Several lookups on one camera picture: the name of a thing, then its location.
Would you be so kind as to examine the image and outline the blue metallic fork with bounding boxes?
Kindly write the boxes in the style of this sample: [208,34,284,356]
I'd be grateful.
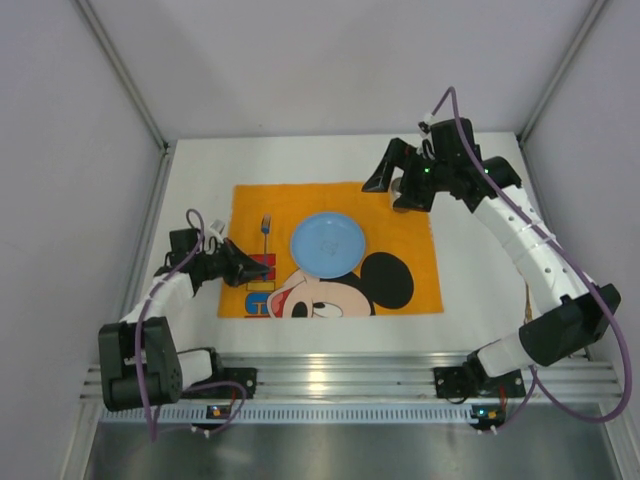
[260,214,271,266]

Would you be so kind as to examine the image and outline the blue plastic plate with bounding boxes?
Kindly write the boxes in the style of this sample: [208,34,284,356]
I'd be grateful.
[290,212,366,279]

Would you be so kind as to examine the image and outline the orange cartoon mouse placemat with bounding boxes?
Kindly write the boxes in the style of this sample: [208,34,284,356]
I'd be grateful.
[218,182,444,319]

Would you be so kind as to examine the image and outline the paper cup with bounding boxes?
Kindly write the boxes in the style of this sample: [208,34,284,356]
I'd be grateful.
[390,177,401,199]

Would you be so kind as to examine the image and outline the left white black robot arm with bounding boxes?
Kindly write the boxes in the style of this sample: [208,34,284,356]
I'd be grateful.
[98,228,270,412]

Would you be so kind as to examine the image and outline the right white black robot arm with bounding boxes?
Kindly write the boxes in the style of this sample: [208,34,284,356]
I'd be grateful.
[362,118,621,390]

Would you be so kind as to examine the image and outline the gold spoon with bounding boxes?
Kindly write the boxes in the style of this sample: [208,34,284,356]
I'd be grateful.
[524,283,533,324]

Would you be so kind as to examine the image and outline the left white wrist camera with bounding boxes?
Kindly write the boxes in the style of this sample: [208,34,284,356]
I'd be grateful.
[207,219,225,242]

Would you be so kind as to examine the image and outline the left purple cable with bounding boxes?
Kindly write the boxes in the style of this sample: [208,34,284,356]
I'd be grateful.
[134,207,249,443]

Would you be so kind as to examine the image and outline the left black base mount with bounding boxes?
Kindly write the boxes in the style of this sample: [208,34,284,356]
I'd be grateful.
[182,367,258,400]

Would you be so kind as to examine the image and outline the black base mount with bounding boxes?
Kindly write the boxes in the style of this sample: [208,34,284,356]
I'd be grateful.
[182,367,258,400]
[433,366,526,401]

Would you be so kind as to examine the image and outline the aluminium rail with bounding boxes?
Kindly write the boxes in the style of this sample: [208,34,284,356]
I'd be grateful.
[79,352,623,400]

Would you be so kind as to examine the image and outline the left aluminium frame post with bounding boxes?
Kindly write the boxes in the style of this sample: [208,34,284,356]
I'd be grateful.
[71,0,169,152]

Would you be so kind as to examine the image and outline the aluminium frame post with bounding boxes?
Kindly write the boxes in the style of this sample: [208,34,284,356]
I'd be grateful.
[516,0,611,147]
[71,0,169,152]

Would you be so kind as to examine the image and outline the slotted cable duct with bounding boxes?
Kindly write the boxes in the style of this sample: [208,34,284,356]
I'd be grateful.
[99,403,506,425]

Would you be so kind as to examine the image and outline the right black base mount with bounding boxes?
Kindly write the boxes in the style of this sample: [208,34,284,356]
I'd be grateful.
[433,366,526,401]

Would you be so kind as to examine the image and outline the right aluminium frame post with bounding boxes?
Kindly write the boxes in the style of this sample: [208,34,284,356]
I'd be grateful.
[516,0,611,147]

